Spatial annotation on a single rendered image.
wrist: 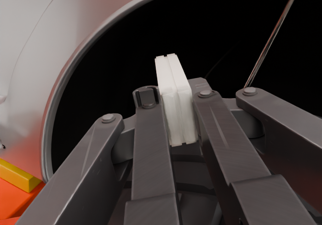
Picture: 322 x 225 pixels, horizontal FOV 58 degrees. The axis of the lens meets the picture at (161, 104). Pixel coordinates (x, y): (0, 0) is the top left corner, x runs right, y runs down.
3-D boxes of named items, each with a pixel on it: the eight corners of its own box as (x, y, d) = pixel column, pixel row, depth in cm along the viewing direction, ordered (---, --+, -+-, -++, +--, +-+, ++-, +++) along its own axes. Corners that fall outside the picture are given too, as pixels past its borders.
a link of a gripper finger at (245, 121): (198, 118, 12) (269, 105, 12) (183, 79, 17) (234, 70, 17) (202, 148, 13) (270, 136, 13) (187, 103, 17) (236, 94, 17)
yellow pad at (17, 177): (64, 161, 84) (65, 148, 81) (28, 194, 72) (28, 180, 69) (25, 140, 86) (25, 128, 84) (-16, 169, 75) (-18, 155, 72)
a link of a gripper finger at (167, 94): (184, 145, 15) (169, 148, 15) (172, 94, 21) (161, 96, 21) (175, 91, 13) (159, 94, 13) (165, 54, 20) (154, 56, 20)
